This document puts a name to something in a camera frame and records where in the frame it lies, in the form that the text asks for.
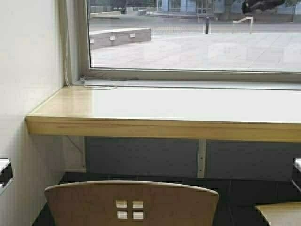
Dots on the robot base left corner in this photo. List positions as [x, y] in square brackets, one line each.
[6, 174]

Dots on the concrete outdoor bench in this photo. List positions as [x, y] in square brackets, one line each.
[113, 37]

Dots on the white window frame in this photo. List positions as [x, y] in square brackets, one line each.
[204, 40]

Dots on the wooden chair square cutouts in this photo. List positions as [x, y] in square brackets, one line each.
[131, 203]

